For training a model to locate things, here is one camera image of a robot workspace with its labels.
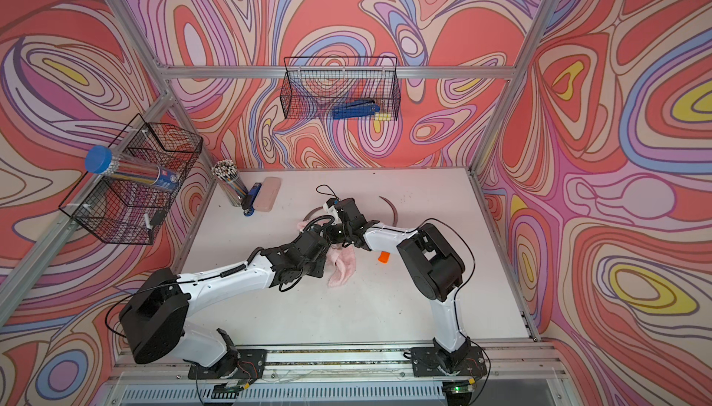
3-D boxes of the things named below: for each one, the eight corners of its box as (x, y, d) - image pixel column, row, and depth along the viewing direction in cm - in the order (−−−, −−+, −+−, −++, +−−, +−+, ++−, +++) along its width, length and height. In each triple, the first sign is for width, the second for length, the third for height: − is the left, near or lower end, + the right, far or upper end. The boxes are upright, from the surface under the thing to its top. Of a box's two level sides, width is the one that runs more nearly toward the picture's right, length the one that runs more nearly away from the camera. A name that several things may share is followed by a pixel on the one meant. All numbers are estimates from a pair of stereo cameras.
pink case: (256, 212, 109) (253, 206, 106) (265, 182, 120) (263, 176, 116) (273, 212, 109) (271, 206, 106) (281, 182, 120) (279, 176, 116)
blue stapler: (243, 216, 107) (239, 209, 104) (251, 190, 116) (248, 182, 113) (254, 216, 107) (251, 209, 104) (262, 190, 116) (259, 182, 113)
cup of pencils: (228, 206, 110) (208, 174, 95) (233, 192, 114) (215, 159, 100) (246, 206, 110) (229, 174, 95) (251, 192, 114) (235, 159, 100)
